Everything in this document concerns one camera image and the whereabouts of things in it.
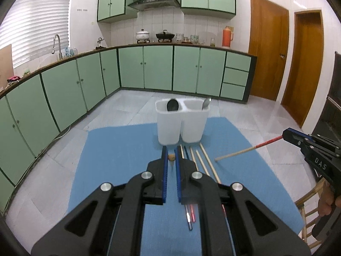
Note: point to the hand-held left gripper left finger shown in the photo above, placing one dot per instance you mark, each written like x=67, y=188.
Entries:
x=165, y=176

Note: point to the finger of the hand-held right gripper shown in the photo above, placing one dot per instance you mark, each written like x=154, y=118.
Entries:
x=306, y=137
x=293, y=138

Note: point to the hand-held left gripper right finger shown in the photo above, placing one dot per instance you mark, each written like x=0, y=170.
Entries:
x=179, y=176

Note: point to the white double utensil holder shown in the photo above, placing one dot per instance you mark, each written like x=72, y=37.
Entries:
x=170, y=128

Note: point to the person's right hand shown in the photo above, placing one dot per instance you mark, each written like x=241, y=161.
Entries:
x=327, y=198

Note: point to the wooden chair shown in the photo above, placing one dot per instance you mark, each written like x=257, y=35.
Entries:
x=309, y=205

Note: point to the blue table mat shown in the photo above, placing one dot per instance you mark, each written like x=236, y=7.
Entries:
x=120, y=165

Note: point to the wooden door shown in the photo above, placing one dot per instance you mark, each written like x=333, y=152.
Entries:
x=266, y=48
x=301, y=66

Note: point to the black ladle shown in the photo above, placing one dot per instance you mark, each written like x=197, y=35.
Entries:
x=172, y=104

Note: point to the metal spoon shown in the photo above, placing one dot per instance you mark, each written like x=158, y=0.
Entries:
x=206, y=103

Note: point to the green base kitchen cabinets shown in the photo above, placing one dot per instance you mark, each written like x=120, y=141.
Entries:
x=157, y=69

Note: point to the orange thermos flask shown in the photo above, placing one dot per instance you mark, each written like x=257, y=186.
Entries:
x=227, y=37

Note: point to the small glass jar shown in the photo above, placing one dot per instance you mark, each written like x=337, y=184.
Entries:
x=212, y=42

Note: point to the patterned ceramic jar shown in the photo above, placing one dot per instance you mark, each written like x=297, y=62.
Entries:
x=194, y=38
x=179, y=37

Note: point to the black wok with lid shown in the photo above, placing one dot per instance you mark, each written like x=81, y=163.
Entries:
x=165, y=35

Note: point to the white lidded pot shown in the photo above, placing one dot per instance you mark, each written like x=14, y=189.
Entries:
x=143, y=35

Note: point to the silver kettle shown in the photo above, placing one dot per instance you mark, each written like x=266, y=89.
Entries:
x=100, y=43

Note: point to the bottles beside sink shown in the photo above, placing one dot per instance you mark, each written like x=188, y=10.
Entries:
x=71, y=51

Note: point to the metal kitchen faucet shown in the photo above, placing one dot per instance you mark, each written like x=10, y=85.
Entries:
x=59, y=45

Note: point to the range hood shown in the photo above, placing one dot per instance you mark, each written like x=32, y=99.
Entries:
x=153, y=3

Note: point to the red cloth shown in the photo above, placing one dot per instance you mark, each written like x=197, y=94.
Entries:
x=13, y=79

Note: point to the brown board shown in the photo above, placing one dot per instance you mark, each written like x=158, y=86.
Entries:
x=5, y=64

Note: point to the white window blinds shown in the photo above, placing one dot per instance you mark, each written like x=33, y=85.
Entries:
x=40, y=26

